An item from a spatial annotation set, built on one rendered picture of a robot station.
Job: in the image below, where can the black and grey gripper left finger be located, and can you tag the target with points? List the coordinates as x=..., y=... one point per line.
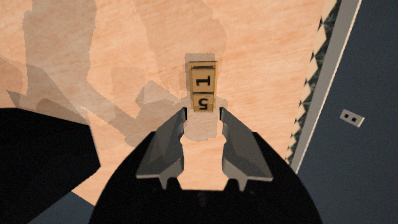
x=147, y=168

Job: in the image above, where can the wooden number cube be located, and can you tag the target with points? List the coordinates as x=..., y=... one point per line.
x=203, y=102
x=203, y=78

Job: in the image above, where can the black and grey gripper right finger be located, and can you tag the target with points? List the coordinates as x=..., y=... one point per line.
x=260, y=170

